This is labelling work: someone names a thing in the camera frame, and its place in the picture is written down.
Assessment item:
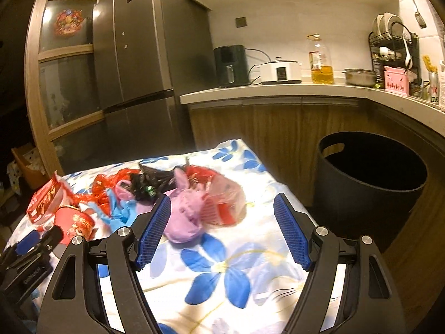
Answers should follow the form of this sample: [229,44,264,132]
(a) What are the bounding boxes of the red paper cup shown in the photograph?
[54,206,95,245]

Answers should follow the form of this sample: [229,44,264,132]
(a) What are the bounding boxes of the red white snack wrapper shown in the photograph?
[26,171,74,225]

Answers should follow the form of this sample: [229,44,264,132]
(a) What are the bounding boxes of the pink plastic bag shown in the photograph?
[136,167,204,244]

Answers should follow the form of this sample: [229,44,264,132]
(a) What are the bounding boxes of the black plastic bag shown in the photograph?
[130,164,177,203]

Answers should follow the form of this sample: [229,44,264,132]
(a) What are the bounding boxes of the translucent red plastic bag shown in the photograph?
[185,165,246,226]

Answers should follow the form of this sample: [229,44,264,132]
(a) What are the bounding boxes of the black round trash bin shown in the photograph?
[312,131,428,252]

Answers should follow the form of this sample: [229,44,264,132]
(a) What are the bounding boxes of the floral blue white tablecloth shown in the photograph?
[6,139,348,334]

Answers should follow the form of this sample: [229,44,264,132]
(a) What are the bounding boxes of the wooden glass door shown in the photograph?
[24,0,109,175]

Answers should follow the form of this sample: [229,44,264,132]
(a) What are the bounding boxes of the wooden lower cabinets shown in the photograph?
[189,97,444,330]

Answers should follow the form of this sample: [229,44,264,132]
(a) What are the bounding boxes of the dark grey refrigerator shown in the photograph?
[93,0,217,161]

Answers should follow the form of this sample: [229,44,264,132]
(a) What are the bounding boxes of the black air fryer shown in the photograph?
[213,45,250,88]

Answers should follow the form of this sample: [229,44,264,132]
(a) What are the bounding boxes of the pink utensil basket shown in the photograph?
[384,66,410,97]

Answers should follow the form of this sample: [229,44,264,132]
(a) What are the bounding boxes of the stainless steel bowl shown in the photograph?
[343,69,377,87]

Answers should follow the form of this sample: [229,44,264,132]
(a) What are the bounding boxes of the white rice cooker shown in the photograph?
[259,60,302,85]

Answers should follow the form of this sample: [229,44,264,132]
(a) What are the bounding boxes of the green beer can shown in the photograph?
[428,70,440,105]

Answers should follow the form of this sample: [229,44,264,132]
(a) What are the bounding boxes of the cooking oil bottle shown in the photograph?
[306,34,334,85]

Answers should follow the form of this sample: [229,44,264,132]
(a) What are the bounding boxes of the white ladle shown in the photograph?
[402,35,412,72]

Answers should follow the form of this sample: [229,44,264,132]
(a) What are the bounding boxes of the black dish rack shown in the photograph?
[368,22,422,87]

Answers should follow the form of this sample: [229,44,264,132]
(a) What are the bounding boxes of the hanging black spatula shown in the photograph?
[412,0,427,29]

